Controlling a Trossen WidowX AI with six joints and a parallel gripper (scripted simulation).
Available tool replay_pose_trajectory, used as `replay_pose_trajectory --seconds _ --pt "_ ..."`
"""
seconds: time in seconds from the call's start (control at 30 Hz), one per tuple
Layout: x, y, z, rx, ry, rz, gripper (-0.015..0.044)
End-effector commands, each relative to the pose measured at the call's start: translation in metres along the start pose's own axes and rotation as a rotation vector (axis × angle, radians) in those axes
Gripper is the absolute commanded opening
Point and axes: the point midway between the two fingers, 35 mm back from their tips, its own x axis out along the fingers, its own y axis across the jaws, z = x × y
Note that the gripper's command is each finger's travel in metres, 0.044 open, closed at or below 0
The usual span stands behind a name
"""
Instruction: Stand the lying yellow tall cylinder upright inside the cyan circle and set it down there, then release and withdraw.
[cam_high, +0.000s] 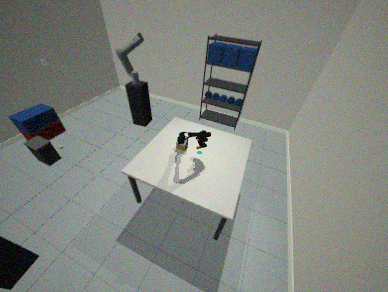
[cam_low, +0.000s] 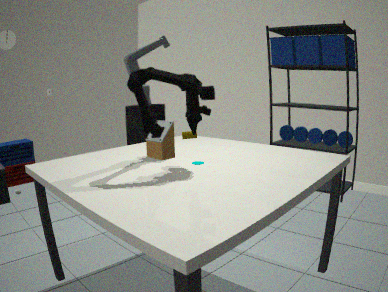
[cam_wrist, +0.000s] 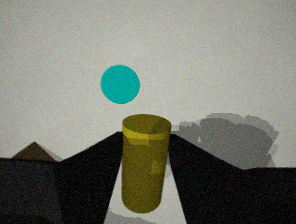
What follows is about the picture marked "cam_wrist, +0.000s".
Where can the cyan circle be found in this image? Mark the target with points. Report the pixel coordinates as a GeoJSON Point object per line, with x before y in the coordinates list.
{"type": "Point", "coordinates": [119, 84]}

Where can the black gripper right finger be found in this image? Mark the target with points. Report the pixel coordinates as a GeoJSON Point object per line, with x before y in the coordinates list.
{"type": "Point", "coordinates": [212, 191]}

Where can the yellow cylinder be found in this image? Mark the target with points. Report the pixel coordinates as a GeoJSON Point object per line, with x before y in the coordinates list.
{"type": "Point", "coordinates": [144, 158]}

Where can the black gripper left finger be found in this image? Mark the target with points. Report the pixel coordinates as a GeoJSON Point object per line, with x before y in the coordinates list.
{"type": "Point", "coordinates": [76, 190]}

